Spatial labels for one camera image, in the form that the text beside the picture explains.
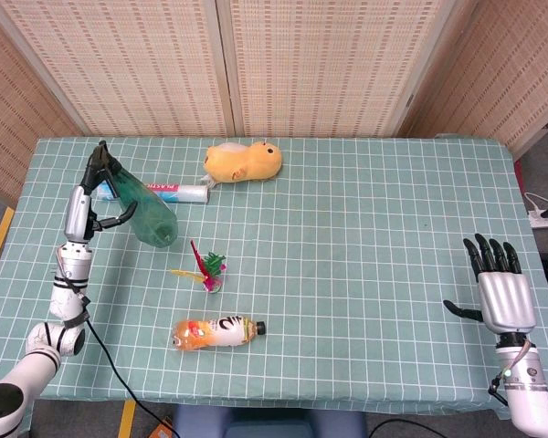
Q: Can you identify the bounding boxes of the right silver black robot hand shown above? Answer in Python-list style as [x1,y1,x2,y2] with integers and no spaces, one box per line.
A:
[442,233,538,337]

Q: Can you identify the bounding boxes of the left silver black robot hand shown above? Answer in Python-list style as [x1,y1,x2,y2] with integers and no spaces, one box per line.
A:
[63,140,139,243]

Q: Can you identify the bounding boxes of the green spray bottle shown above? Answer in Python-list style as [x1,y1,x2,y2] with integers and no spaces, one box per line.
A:
[98,150,179,249]

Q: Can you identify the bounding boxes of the orange drink bottle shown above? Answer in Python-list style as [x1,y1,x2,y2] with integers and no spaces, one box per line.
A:
[171,314,268,353]

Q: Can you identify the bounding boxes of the plastic wrap roll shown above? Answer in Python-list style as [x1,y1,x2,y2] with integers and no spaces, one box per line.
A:
[95,182,210,205]

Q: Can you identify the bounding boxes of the colourful feather shuttlecock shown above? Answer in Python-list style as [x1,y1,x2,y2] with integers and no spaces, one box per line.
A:
[171,240,228,295]

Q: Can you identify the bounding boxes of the bamboo folding screen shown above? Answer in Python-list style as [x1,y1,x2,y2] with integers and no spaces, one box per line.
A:
[0,0,548,206]

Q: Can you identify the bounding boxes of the green checked tablecloth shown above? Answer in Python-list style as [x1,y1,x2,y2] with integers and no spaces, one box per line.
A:
[0,135,548,423]

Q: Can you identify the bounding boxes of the yellow plush toy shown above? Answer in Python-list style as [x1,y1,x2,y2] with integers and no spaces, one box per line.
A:
[202,141,284,187]

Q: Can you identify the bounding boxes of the orange cardboard box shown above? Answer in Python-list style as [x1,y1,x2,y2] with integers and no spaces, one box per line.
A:
[151,417,174,438]

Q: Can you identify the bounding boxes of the white power cable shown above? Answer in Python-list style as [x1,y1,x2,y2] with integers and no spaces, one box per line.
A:
[523,192,548,215]

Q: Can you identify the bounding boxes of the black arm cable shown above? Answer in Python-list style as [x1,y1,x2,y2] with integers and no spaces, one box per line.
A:
[82,318,177,438]

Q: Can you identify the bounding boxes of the black floor cable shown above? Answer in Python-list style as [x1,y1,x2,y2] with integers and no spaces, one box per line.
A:
[367,417,439,438]

